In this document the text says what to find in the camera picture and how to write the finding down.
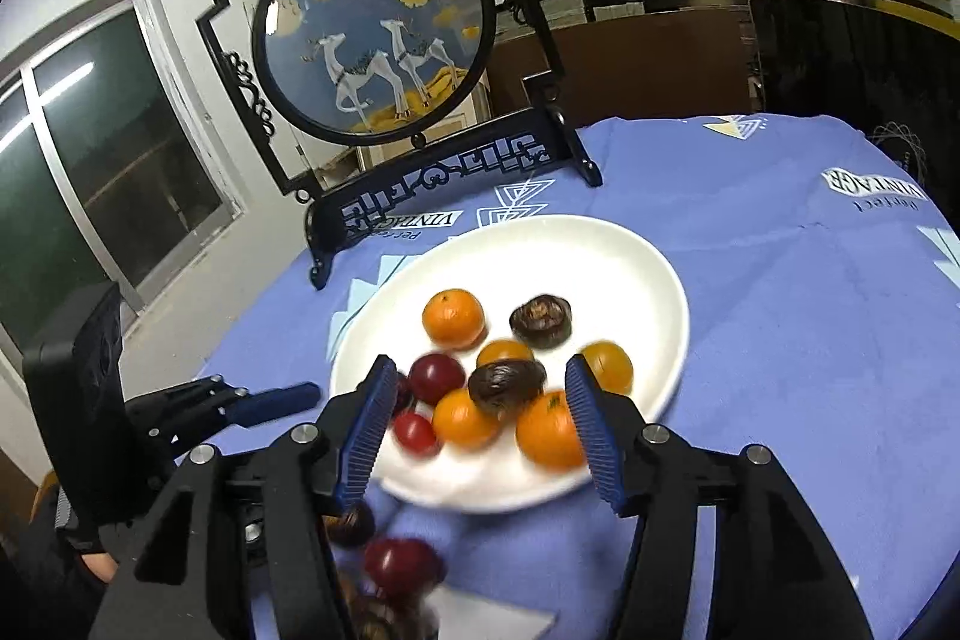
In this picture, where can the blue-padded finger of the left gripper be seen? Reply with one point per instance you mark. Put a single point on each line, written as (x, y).
(250, 409)

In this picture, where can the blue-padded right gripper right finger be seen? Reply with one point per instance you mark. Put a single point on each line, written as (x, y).
(602, 421)

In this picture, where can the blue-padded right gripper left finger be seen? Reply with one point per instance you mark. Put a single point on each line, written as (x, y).
(361, 419)

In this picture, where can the large orange tangerine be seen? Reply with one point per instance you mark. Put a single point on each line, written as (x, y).
(546, 434)

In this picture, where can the small red cherry tomato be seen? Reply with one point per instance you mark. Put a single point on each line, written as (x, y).
(415, 435)

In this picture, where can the large dark red plum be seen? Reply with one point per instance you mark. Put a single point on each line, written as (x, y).
(403, 567)

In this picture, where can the person's left hand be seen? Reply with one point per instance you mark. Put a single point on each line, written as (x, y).
(102, 565)

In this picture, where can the greenish orange in plate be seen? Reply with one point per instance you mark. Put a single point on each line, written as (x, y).
(610, 365)

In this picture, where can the small orange in plate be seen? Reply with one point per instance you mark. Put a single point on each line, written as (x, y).
(457, 420)
(503, 349)
(454, 319)

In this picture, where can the red plum in plate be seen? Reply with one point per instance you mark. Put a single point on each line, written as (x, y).
(434, 375)

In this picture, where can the dark chestnut in plate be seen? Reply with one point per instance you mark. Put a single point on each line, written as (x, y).
(543, 322)

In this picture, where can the black left jacket sleeve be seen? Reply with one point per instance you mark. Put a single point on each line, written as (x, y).
(46, 590)

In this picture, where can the white oval plate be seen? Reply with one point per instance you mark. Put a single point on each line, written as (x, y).
(620, 288)

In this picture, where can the sliding glass window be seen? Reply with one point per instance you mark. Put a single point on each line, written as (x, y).
(112, 171)

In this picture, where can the round deer painting screen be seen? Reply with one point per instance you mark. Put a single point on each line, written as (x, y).
(341, 99)

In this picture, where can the dark chair back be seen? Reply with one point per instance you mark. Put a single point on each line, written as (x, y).
(894, 79)

